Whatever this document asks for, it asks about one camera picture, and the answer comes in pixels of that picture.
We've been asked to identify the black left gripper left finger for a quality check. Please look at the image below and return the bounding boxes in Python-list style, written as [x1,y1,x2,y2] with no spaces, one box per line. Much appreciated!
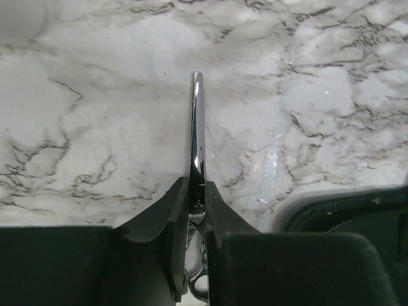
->
[1,177,189,305]

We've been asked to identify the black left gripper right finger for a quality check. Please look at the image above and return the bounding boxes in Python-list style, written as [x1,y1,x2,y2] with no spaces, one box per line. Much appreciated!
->
[205,182,400,305]

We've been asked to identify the silver hair scissors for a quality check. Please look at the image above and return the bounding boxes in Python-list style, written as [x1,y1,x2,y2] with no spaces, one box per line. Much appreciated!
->
[186,72,209,302]

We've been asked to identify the black zip tool case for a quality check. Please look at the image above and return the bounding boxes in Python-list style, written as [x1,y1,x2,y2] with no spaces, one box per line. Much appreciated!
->
[280,183,407,305]

